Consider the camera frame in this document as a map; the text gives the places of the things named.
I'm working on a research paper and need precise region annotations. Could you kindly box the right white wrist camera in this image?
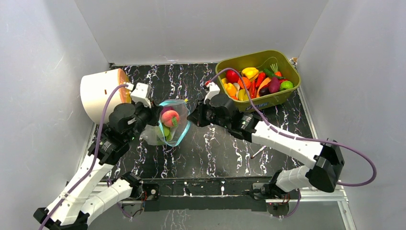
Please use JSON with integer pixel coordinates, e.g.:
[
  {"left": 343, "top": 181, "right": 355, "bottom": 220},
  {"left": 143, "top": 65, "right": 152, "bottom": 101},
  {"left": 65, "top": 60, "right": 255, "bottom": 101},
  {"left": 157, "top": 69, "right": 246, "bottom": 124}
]
[{"left": 203, "top": 81, "right": 220, "bottom": 104}]

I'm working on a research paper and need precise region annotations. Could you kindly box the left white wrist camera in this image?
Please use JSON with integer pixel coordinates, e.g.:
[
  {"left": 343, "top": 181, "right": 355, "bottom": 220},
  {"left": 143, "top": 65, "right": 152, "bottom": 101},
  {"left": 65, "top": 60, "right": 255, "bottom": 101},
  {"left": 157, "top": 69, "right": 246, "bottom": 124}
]
[{"left": 130, "top": 82, "right": 152, "bottom": 108}]

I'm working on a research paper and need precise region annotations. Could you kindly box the yellow toy bell pepper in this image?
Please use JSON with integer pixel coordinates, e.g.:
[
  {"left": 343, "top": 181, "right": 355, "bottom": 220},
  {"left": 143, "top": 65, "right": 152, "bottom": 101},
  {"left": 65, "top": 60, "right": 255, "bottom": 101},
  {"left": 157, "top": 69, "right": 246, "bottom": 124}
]
[{"left": 241, "top": 67, "right": 259, "bottom": 81}]

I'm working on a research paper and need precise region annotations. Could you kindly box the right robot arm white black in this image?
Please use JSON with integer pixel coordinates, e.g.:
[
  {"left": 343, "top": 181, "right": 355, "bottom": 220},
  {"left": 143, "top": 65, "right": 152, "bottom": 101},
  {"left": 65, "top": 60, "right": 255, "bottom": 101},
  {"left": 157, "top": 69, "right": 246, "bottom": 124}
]
[{"left": 187, "top": 94, "right": 344, "bottom": 199}]

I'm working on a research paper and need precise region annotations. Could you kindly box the red toy apple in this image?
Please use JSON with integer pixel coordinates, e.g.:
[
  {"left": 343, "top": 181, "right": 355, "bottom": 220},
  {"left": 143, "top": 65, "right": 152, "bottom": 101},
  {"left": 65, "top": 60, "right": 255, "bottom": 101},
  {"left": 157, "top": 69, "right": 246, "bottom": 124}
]
[{"left": 226, "top": 70, "right": 240, "bottom": 83}]

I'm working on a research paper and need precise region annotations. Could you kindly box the pink toy peach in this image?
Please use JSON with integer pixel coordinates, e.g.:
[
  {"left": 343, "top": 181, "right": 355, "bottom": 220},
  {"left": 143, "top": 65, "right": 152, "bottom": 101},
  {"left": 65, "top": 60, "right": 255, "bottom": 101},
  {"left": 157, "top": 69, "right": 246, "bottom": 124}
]
[{"left": 160, "top": 110, "right": 180, "bottom": 128}]

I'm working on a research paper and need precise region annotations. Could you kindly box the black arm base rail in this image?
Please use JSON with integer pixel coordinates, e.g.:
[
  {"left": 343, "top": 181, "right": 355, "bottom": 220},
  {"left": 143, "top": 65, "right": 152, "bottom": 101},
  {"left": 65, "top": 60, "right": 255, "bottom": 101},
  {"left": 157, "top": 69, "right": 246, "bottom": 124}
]
[{"left": 143, "top": 176, "right": 298, "bottom": 215}]

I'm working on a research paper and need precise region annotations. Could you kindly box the green toy leaf vegetable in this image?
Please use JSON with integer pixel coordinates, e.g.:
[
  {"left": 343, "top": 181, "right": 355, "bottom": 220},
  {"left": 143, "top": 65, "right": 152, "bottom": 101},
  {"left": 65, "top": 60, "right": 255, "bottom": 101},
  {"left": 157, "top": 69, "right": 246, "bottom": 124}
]
[{"left": 155, "top": 125, "right": 173, "bottom": 145}]

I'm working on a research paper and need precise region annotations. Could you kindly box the red white marker pen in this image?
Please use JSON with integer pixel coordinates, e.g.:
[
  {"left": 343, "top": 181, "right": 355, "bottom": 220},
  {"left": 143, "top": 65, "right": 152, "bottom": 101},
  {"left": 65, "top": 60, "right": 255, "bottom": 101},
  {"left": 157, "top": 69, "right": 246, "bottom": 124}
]
[{"left": 250, "top": 146, "right": 266, "bottom": 159}]

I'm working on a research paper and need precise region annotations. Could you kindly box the clear zip top bag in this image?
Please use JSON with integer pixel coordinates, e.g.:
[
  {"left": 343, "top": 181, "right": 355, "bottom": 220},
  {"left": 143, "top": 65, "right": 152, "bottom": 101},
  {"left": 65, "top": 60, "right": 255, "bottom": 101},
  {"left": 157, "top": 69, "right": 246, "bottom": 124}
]
[{"left": 141, "top": 99, "right": 191, "bottom": 147}]

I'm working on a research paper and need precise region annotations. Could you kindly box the white cylindrical appliance orange lid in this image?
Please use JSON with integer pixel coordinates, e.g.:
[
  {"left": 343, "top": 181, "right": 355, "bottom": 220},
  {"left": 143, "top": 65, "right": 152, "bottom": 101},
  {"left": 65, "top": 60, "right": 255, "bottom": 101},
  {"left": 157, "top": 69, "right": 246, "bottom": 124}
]
[{"left": 79, "top": 69, "right": 131, "bottom": 124}]

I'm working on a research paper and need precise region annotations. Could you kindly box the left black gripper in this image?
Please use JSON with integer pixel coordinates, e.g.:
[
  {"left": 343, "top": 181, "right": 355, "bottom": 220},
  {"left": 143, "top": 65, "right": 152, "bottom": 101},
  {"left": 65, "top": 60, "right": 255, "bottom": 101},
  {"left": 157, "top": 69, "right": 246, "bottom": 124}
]
[{"left": 125, "top": 98, "right": 164, "bottom": 143}]

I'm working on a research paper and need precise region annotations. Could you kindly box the orange toy carrot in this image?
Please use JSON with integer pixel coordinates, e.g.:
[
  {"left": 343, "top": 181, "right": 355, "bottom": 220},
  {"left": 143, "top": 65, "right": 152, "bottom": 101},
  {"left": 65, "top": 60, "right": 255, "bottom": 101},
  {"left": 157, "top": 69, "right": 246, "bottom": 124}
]
[{"left": 270, "top": 63, "right": 283, "bottom": 79}]

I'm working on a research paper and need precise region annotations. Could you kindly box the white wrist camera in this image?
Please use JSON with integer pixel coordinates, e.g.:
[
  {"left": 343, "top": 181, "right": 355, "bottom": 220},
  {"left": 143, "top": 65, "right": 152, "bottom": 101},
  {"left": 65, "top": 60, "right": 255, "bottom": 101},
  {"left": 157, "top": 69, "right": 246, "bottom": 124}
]
[
  {"left": 130, "top": 82, "right": 152, "bottom": 108},
  {"left": 203, "top": 81, "right": 220, "bottom": 104}
]

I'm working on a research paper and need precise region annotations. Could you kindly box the olive green plastic bin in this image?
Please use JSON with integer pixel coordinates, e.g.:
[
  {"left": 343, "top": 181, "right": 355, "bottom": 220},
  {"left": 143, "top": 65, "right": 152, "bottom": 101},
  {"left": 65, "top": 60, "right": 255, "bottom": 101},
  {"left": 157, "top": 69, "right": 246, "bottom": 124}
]
[{"left": 215, "top": 50, "right": 301, "bottom": 112}]

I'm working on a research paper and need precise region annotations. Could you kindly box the lime green toy fruit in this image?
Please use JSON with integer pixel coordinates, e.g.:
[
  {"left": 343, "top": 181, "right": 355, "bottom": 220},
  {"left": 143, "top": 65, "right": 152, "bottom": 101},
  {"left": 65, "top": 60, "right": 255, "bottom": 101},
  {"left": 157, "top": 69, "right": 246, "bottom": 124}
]
[{"left": 280, "top": 80, "right": 294, "bottom": 91}]

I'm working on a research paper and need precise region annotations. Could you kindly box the purple toy onion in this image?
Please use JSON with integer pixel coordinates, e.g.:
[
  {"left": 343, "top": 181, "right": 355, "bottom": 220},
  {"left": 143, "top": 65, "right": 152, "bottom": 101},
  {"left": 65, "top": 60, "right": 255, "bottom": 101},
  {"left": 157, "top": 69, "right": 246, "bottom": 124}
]
[{"left": 161, "top": 106, "right": 174, "bottom": 114}]

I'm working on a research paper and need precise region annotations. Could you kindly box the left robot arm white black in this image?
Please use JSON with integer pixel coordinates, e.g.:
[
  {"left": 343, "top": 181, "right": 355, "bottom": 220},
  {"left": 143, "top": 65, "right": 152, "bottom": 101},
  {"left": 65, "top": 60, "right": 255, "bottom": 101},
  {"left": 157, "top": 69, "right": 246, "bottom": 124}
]
[{"left": 34, "top": 102, "right": 163, "bottom": 230}]

